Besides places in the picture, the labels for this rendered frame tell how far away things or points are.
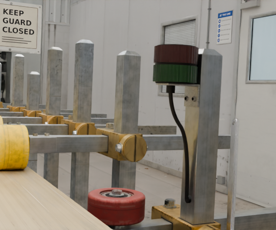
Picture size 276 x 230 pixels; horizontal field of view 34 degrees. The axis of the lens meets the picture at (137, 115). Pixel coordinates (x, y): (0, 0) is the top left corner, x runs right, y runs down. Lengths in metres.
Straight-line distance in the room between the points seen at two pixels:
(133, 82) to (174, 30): 5.13
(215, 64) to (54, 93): 0.75
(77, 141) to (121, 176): 0.11
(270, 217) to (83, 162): 0.49
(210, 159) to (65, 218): 0.22
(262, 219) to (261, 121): 3.71
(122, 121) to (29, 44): 2.33
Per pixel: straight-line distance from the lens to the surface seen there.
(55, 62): 1.31
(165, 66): 0.58
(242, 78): 4.70
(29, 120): 1.33
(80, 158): 1.08
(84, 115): 1.07
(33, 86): 1.54
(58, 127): 1.09
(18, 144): 0.79
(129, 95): 0.83
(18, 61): 1.79
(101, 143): 0.86
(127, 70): 0.83
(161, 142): 0.92
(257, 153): 4.52
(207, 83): 0.62
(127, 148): 0.81
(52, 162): 1.32
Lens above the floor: 1.05
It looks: 3 degrees down
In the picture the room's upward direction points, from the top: 3 degrees clockwise
